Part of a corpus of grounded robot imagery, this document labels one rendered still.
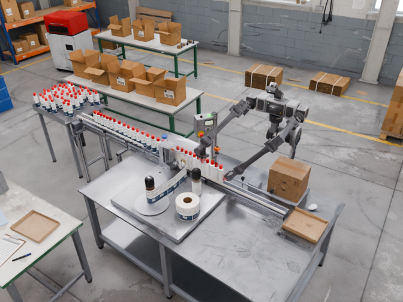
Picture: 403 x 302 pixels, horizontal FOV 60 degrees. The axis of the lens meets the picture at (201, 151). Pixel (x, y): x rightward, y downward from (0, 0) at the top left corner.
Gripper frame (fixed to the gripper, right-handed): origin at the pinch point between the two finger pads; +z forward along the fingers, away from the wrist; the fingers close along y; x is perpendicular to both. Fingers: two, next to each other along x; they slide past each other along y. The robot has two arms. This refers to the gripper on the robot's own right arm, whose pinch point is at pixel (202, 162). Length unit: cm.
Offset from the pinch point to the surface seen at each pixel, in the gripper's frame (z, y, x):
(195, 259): 38, 39, -62
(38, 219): 42, -99, -106
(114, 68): 11, -259, 132
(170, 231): 33, 9, -55
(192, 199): 17.8, 9.8, -27.2
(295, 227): 36, 87, 11
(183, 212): 22.7, 10.2, -39.9
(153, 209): 32, -19, -45
